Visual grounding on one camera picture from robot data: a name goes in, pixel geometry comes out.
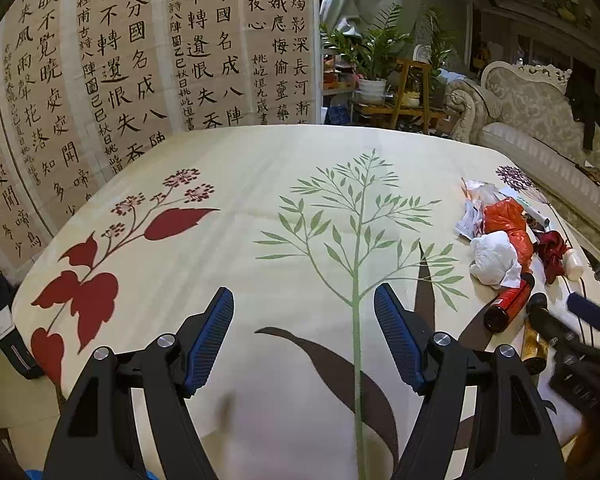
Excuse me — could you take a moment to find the white flower pot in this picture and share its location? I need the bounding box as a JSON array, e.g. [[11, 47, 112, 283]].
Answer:
[[354, 77, 388, 106]]

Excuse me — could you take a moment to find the small white bottle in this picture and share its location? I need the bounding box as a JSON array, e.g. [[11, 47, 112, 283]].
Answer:
[[562, 249, 586, 280]]

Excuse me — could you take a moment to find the wooden plant stand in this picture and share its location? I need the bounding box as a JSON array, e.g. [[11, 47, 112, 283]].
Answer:
[[365, 57, 451, 133]]

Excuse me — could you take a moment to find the white plastic bag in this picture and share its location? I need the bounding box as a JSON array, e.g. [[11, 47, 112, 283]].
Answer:
[[469, 231, 523, 289]]

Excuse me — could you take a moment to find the red orange plastic bag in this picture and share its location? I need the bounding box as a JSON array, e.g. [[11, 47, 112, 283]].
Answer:
[[481, 199, 535, 286]]

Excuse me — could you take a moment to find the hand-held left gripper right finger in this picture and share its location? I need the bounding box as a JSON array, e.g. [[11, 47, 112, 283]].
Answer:
[[373, 283, 566, 480]]

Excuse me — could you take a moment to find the orange white snack wrapper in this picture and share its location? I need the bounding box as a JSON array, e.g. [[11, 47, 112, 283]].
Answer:
[[459, 178, 503, 211]]

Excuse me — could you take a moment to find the red cylindrical can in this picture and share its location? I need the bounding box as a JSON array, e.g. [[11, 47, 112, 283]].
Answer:
[[482, 272, 536, 332]]

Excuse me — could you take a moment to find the dark red crumpled bag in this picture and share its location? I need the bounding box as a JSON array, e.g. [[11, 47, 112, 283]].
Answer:
[[535, 230, 571, 285]]

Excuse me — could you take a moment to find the green leafy potted plant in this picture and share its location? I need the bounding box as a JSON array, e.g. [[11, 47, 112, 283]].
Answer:
[[320, 5, 416, 86]]

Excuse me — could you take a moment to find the tall green houseplant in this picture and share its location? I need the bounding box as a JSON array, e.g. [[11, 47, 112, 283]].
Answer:
[[424, 9, 457, 77]]

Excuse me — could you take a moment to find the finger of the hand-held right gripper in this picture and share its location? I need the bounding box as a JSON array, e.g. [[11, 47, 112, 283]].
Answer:
[[566, 292, 600, 332], [526, 292, 581, 356]]

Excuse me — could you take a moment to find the black clothing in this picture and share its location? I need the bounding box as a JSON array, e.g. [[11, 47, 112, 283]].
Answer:
[[565, 72, 600, 151]]

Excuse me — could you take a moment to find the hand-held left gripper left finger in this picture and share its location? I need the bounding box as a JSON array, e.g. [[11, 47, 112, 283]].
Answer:
[[44, 286, 236, 480]]

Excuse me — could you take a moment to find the metal storage shelf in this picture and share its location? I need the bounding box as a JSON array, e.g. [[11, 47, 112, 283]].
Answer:
[[321, 57, 366, 126]]

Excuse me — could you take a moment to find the black bag on floor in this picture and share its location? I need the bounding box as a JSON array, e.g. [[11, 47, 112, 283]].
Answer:
[[0, 274, 43, 380]]

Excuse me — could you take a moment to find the white tube with green print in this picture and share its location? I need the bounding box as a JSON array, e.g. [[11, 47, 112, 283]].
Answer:
[[500, 186, 552, 228]]

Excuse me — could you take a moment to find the floral printed tablecloth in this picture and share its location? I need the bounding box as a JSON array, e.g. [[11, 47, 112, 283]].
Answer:
[[12, 124, 600, 480]]

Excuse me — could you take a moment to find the crumpled white paper wrapper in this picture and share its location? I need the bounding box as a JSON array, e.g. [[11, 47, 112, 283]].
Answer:
[[454, 205, 486, 239]]

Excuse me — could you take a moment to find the ornate cream sofa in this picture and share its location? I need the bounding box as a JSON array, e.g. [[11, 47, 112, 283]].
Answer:
[[445, 60, 600, 247]]

